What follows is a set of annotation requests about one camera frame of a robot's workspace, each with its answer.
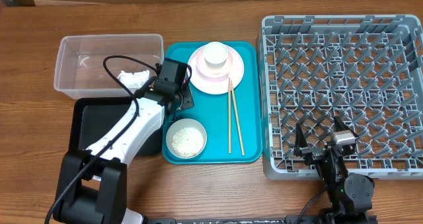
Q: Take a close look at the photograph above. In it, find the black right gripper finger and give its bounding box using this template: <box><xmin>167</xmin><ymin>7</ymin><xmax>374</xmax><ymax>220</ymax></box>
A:
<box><xmin>333</xmin><ymin>116</ymin><xmax>359</xmax><ymax>138</ymax></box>
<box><xmin>294</xmin><ymin>123</ymin><xmax>308</xmax><ymax>157</ymax></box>

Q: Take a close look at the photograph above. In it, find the white napkin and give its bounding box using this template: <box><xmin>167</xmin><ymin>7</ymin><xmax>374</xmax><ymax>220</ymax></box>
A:
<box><xmin>118</xmin><ymin>70</ymin><xmax>150</xmax><ymax>89</ymax></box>

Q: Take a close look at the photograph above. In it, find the grey bowl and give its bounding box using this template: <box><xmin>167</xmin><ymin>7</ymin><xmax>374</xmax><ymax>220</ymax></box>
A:
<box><xmin>165</xmin><ymin>118</ymin><xmax>208</xmax><ymax>159</ymax></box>

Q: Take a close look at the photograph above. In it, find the pile of rice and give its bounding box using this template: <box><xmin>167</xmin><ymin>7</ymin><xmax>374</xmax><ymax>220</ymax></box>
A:
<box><xmin>171</xmin><ymin>128</ymin><xmax>204</xmax><ymax>158</ymax></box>

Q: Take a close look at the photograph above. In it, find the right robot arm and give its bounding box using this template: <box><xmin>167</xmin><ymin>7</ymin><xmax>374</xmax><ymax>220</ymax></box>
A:
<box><xmin>294</xmin><ymin>116</ymin><xmax>378</xmax><ymax>224</ymax></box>

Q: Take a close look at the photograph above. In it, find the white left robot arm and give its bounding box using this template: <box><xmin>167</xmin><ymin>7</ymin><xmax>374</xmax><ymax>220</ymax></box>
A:
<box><xmin>45</xmin><ymin>77</ymin><xmax>192</xmax><ymax>223</ymax></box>

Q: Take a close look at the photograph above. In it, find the grey dishwasher rack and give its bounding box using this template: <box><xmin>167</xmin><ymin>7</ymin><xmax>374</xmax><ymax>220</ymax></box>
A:
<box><xmin>257</xmin><ymin>15</ymin><xmax>422</xmax><ymax>180</ymax></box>

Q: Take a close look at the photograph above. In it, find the white round plate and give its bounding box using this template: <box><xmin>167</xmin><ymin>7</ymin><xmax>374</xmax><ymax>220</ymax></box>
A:
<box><xmin>188</xmin><ymin>45</ymin><xmax>245</xmax><ymax>94</ymax></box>

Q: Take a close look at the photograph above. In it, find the pink shallow bowl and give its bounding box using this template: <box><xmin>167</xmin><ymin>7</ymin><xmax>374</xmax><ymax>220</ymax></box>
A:
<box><xmin>196</xmin><ymin>47</ymin><xmax>233</xmax><ymax>79</ymax></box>

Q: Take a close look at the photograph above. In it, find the right wooden chopstick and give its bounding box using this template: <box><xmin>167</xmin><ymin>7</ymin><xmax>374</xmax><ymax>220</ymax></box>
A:
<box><xmin>231</xmin><ymin>81</ymin><xmax>245</xmax><ymax>156</ymax></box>

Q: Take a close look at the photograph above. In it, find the white cup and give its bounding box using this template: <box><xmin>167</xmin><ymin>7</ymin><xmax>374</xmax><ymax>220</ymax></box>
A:
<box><xmin>203</xmin><ymin>42</ymin><xmax>229</xmax><ymax>69</ymax></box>

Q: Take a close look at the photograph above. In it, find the teal serving tray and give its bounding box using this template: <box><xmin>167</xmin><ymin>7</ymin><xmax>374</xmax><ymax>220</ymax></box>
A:
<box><xmin>162</xmin><ymin>41</ymin><xmax>262</xmax><ymax>165</ymax></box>

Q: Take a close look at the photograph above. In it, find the black rectangular tray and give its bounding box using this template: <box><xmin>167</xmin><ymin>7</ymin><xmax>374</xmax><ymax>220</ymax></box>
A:
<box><xmin>68</xmin><ymin>96</ymin><xmax>164</xmax><ymax>159</ymax></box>

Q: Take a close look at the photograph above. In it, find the clear plastic storage bin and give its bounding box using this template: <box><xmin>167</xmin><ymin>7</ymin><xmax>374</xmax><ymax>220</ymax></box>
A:
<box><xmin>54</xmin><ymin>34</ymin><xmax>164</xmax><ymax>100</ymax></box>

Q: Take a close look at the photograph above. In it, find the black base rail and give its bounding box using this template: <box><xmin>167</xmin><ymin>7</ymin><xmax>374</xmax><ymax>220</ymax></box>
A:
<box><xmin>145</xmin><ymin>215</ymin><xmax>377</xmax><ymax>224</ymax></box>

